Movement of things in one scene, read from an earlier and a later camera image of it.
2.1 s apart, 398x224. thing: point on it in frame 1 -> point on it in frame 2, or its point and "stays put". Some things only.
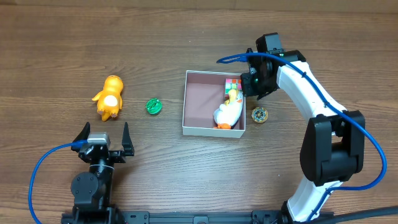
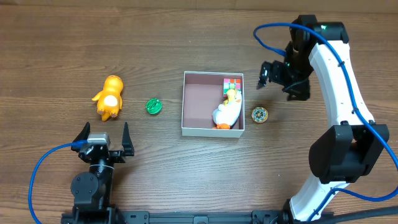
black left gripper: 115,154 stays put
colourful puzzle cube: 232,84 stays put
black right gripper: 249,86 -> 277,72
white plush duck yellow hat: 226,115 stays put
